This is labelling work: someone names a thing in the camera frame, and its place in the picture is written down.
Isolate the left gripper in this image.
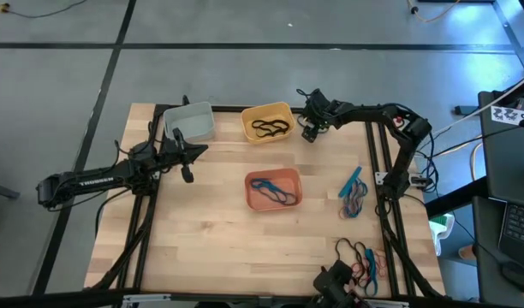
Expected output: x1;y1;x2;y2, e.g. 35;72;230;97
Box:
161;127;210;169

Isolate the wide black rubber band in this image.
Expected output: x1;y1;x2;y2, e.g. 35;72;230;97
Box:
296;113;332;135

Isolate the thin black rubber band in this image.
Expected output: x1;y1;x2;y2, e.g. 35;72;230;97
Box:
334;237;368;275

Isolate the grey plastic basket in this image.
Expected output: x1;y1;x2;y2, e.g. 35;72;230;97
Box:
162;101;217;145

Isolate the yellow plastic basket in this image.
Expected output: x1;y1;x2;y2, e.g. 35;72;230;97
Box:
240;101;296;145

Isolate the orange plastic basket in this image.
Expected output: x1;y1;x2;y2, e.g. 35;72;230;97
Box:
243;167;304;213

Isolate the black desk foot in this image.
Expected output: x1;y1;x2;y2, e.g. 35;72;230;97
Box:
453;104;481;117

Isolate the black desk bar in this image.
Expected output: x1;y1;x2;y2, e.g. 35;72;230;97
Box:
424;175;490;220

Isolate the white and green plastic object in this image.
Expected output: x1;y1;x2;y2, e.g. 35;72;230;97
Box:
427;212;456;258

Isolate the white patterned sticker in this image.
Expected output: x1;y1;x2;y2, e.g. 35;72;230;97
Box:
490;104;524;127

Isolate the black desk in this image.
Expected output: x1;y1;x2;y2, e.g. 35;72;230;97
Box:
471;88;524;308

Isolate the grey stand foot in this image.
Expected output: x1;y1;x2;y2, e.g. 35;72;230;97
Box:
0;181;21;200

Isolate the black stand beam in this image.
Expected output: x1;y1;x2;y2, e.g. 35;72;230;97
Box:
0;288;445;308

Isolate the small tan object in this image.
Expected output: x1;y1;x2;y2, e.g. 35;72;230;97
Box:
457;244;478;261

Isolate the dark grey laptop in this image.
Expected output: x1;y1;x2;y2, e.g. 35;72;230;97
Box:
497;199;524;271

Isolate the black computer mouse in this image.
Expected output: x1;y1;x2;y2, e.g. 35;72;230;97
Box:
500;260;524;299

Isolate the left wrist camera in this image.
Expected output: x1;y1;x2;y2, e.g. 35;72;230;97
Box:
180;163;195;185

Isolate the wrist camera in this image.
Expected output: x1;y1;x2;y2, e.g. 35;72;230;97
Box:
180;163;195;185
301;124;322;145

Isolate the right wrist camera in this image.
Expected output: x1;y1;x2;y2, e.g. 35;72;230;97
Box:
301;124;322;145

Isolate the black aluminium table frame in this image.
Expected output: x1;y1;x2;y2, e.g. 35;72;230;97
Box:
84;94;445;300

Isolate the blue cable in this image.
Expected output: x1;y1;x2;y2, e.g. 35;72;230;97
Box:
420;143;439;194

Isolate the yellow cable with black plug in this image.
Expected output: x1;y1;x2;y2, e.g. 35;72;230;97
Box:
406;0;462;24

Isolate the silver metal bracket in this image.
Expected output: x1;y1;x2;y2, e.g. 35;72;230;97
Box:
121;293;172;308
359;298;411;308

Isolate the white cable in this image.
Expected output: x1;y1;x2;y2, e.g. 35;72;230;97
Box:
437;70;524;136

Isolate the dark cable with yellow plug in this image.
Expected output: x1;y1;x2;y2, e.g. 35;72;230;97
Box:
0;0;88;20

